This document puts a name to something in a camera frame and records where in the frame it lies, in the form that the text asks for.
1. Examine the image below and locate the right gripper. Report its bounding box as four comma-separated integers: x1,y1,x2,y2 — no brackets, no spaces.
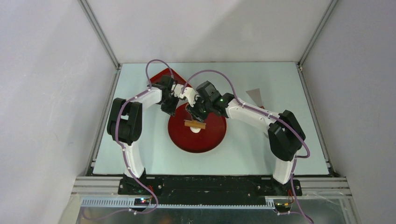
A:
186,95,212,123

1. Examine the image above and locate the wooden dough roller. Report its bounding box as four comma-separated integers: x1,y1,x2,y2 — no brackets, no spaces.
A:
184,117,206,129

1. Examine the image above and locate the round red plate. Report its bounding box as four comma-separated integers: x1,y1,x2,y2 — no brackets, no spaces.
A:
168,103,227,154

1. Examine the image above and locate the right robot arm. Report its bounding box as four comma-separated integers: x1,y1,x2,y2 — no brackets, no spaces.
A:
179,81,306,195

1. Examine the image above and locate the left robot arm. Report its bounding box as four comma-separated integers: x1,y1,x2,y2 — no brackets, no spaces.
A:
107,76,179,194

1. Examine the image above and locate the white dough ball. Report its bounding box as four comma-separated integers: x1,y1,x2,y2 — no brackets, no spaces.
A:
190,127,201,133

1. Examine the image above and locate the rectangular red tray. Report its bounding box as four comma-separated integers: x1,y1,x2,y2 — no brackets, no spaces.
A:
150,68,186,85

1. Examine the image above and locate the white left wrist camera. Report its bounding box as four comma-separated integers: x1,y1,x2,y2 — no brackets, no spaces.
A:
172,84,184,98

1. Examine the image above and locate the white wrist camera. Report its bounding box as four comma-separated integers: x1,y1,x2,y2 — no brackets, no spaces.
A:
179,87,197,107
172,84,184,98

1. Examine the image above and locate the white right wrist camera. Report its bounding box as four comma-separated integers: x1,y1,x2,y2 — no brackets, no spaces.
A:
179,87,197,107

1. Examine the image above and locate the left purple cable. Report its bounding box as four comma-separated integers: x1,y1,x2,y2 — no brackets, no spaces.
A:
81,59,177,221

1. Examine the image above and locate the purple cable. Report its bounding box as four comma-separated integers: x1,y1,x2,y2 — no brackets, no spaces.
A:
81,59,177,221
181,69,311,224

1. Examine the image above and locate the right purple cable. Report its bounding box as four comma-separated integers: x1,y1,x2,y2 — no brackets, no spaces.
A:
181,69,311,224

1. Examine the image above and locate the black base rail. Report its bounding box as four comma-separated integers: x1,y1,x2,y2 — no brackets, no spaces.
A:
118,174,302,206

